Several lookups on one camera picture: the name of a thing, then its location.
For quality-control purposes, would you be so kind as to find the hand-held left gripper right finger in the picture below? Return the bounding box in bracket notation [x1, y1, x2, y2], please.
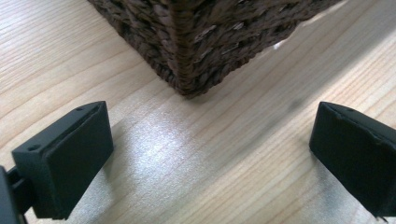
[308, 101, 396, 219]

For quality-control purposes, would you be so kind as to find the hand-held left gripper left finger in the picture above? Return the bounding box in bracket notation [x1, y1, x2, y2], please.
[11, 100, 115, 221]

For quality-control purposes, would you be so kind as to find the brown woven basket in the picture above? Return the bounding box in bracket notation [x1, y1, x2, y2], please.
[87, 0, 344, 100]

